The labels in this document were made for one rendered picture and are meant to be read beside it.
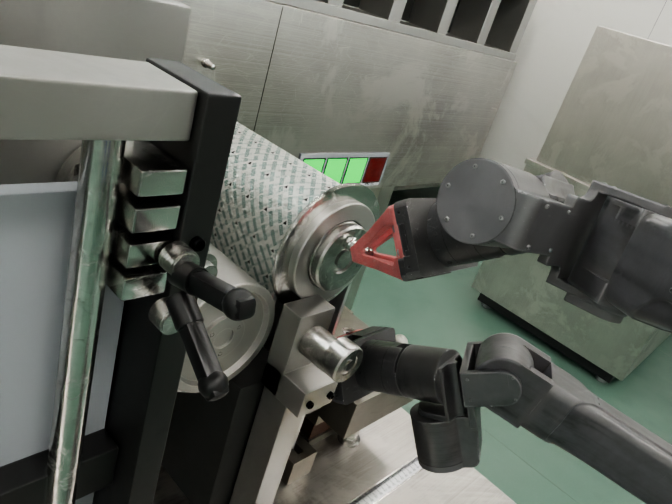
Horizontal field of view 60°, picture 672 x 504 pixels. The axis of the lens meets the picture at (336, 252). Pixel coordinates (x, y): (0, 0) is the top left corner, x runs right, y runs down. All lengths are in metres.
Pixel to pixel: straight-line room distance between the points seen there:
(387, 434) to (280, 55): 0.60
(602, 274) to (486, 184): 0.10
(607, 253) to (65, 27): 0.35
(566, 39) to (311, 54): 4.51
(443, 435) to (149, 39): 0.46
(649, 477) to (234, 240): 0.46
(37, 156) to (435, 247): 0.30
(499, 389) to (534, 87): 4.90
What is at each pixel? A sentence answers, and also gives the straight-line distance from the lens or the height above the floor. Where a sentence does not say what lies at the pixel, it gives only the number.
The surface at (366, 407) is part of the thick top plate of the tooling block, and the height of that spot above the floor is 1.01.
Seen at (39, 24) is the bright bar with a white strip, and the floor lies 1.44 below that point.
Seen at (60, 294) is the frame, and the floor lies 1.33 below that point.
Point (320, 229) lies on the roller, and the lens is 0.55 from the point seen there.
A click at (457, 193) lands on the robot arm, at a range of 0.40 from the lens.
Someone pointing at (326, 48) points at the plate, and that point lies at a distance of 0.96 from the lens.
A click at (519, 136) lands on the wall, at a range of 5.43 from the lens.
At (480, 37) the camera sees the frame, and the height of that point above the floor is 1.47.
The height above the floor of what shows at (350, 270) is 1.23.
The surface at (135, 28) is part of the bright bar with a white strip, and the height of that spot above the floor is 1.44.
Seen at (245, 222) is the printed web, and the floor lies 1.26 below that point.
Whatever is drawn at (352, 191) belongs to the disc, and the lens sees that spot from 0.57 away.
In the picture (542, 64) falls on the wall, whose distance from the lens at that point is 5.40.
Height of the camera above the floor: 1.50
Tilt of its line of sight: 24 degrees down
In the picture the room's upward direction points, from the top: 18 degrees clockwise
